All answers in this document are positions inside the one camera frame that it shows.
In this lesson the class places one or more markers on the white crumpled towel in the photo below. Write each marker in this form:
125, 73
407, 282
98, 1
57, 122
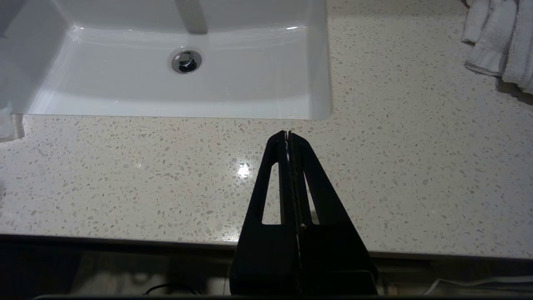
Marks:
495, 41

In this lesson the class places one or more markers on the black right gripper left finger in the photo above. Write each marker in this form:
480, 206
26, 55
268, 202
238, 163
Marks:
258, 258

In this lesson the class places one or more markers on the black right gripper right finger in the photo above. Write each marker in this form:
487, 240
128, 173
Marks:
333, 258

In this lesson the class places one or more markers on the wide toothbrush packet green label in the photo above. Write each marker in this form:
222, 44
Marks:
8, 123

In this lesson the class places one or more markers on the white ceramic sink basin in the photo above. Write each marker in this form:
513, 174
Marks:
250, 75

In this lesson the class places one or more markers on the chrome sink drain plug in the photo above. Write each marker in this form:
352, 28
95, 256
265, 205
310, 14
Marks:
186, 61

